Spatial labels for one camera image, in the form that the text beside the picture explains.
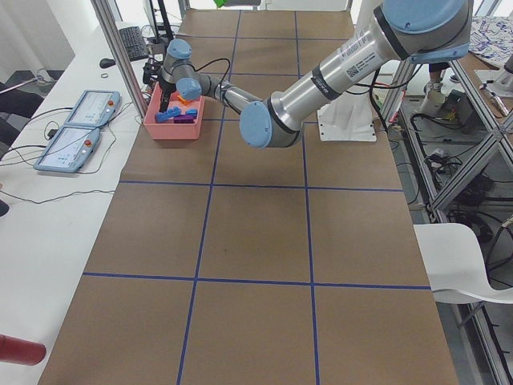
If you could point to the teach pendant far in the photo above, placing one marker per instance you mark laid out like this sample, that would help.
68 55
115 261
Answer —
94 108

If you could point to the black computer mouse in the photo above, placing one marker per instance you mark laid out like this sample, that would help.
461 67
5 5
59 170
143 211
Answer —
106 63

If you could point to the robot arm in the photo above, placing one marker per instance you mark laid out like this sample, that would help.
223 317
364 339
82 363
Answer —
419 31

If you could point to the teach pendant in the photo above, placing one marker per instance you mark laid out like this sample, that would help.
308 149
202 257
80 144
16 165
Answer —
68 150
94 108

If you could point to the small blue toy block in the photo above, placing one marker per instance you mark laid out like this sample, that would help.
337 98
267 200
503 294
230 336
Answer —
192 112

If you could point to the aluminium frame post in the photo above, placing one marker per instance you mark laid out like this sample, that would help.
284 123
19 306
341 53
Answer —
110 30

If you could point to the orange sloped toy block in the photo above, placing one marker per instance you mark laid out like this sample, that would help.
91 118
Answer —
182 100

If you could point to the teach pendant near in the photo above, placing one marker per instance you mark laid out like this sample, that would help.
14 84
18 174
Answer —
68 150

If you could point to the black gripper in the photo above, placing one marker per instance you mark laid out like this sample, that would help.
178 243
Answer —
166 87

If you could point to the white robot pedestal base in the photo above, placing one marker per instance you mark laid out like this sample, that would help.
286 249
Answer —
349 118

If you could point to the red cylinder bottle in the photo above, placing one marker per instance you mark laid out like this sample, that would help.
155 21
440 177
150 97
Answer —
20 351

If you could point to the purple sloped toy block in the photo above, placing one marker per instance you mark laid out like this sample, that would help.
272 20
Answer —
184 119

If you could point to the long blue toy block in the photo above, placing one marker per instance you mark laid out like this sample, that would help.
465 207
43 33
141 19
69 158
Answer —
161 117

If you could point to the white chair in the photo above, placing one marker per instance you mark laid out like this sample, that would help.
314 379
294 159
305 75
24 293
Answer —
455 266

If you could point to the pink plastic box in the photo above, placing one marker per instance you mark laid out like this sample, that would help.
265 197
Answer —
168 130

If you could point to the black keyboard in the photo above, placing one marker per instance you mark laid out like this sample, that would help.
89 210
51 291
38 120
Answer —
133 42

